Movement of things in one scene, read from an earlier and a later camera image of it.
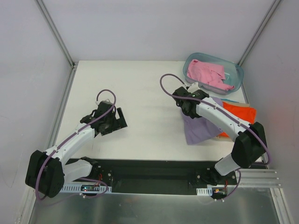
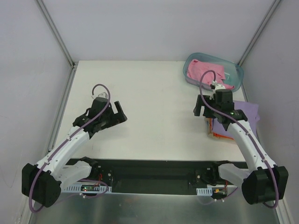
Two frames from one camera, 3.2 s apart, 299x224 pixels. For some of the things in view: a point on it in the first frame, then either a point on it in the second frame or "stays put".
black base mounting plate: (162, 177) stays put
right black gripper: (184, 107) → (206, 110)
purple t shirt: (199, 129) → (251, 111)
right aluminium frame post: (259, 29) stays put
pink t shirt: (212, 74) stays put
